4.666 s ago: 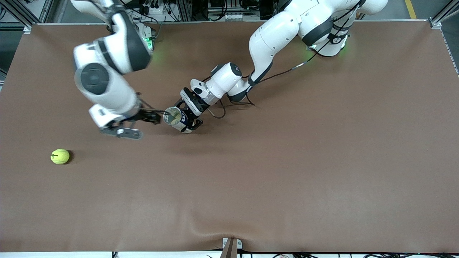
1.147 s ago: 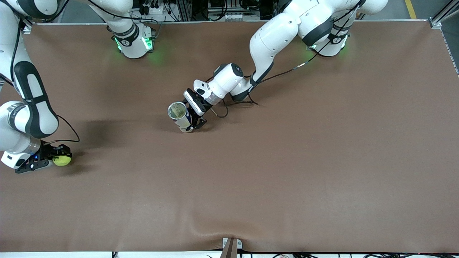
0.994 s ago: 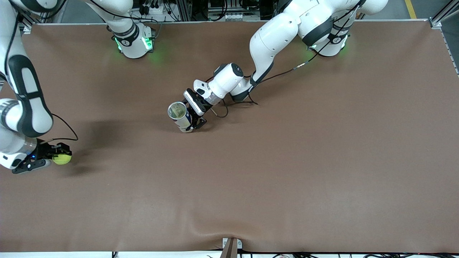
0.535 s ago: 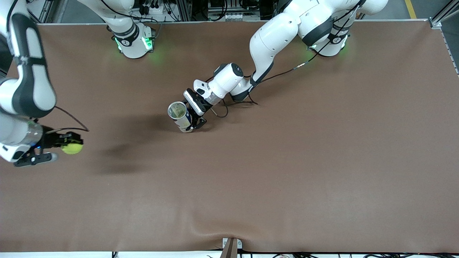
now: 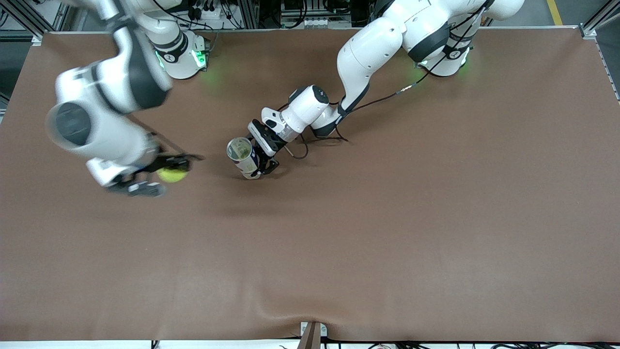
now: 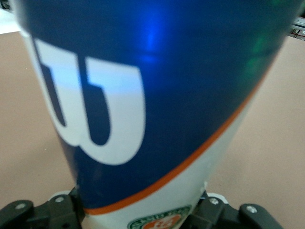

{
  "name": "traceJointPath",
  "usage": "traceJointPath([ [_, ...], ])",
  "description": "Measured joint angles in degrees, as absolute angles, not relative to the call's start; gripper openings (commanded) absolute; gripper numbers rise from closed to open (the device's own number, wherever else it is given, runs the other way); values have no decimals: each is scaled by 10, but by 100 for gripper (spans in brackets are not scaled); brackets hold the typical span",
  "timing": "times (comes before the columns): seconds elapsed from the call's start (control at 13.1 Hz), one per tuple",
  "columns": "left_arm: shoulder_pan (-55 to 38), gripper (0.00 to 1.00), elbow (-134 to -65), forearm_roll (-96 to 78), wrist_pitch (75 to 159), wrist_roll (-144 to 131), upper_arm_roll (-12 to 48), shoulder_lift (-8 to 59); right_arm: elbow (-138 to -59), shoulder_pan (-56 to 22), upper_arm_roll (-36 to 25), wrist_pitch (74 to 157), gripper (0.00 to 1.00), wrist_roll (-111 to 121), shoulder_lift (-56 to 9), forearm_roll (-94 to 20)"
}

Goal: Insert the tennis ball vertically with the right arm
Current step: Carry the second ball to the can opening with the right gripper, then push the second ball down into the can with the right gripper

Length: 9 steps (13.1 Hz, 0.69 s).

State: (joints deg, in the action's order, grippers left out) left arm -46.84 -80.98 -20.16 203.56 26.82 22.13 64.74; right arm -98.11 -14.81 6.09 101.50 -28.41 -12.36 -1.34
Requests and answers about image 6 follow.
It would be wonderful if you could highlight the aluminium frame profile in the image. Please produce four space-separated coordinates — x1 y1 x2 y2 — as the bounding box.
289 16 305 41

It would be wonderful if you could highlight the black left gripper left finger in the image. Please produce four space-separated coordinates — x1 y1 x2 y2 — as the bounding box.
0 186 85 229

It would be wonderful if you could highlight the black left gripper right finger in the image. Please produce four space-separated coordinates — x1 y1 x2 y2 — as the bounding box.
190 190 305 229

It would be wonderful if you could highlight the blue white tennis ball can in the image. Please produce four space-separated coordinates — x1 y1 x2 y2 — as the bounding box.
14 0 301 229

